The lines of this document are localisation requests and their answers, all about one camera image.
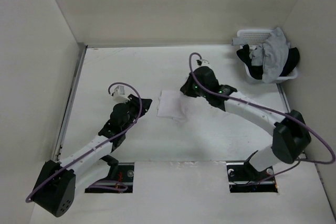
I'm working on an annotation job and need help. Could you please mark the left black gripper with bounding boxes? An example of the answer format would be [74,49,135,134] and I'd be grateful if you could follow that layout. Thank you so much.
[122,94,152,132]

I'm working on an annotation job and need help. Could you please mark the white tank top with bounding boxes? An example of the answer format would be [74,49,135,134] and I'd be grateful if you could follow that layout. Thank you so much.
[157,90,186,122]

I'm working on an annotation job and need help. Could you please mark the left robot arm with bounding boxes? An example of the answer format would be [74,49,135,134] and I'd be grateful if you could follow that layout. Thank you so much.
[30,94,153,217]

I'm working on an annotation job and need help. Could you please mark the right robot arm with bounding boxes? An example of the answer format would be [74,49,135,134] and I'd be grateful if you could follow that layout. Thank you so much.
[180,67,311,180]

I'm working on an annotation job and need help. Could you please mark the grey tank top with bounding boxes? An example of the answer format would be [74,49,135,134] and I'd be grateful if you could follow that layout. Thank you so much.
[249,27,290,83]

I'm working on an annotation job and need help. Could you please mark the black tank top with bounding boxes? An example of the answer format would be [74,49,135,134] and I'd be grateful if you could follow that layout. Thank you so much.
[236,45,300,80]

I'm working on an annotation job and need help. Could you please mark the white plastic laundry basket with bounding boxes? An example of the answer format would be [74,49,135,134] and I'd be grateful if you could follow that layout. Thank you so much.
[232,29,298,84]

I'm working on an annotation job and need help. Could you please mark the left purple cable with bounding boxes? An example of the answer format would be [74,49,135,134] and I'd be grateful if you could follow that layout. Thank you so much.
[25,82,144,204]

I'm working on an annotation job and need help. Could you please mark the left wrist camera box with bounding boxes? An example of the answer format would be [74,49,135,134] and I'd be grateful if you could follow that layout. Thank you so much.
[111,85,130,103]

